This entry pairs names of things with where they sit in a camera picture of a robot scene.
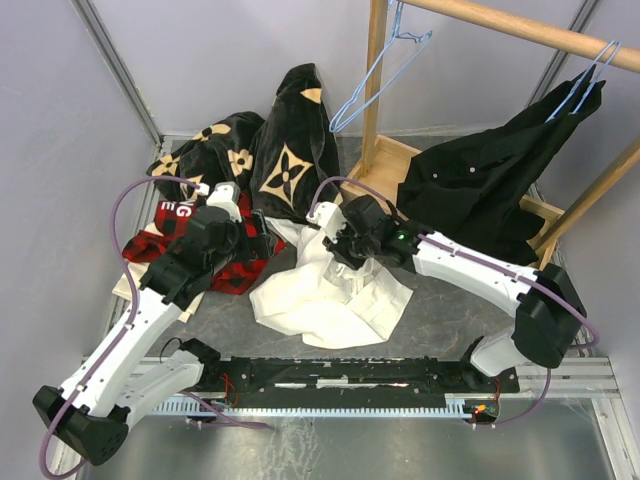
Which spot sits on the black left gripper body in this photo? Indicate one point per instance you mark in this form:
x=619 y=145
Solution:
x=244 y=247

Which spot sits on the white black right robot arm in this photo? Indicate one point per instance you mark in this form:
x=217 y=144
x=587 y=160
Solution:
x=544 y=306

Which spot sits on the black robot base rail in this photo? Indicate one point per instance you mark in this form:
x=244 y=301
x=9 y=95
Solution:
x=420 y=387

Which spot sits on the black beige patterned fleece blanket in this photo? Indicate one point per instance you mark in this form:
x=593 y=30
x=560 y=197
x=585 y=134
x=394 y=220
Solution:
x=283 y=162

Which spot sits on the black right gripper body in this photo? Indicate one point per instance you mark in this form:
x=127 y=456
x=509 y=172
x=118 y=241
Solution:
x=350 y=249

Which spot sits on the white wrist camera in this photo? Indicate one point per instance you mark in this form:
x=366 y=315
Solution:
x=329 y=218
x=224 y=195

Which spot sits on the white dress shirt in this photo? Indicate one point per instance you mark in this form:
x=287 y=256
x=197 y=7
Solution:
x=326 y=303

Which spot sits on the light blue hanger with shirt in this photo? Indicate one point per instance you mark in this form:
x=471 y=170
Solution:
x=584 y=85

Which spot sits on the black button shirt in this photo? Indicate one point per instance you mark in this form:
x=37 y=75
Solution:
x=469 y=189

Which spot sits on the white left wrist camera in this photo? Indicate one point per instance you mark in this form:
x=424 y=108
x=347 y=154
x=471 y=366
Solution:
x=224 y=195

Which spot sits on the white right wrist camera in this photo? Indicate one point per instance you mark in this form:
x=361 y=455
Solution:
x=329 y=218

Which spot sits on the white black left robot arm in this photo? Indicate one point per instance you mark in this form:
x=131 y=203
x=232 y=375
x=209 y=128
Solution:
x=93 y=411

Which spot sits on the aluminium frame rail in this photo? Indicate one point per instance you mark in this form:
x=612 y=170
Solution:
x=95 y=26

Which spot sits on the red black plaid shirt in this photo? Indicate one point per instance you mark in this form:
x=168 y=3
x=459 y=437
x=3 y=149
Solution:
x=170 y=223

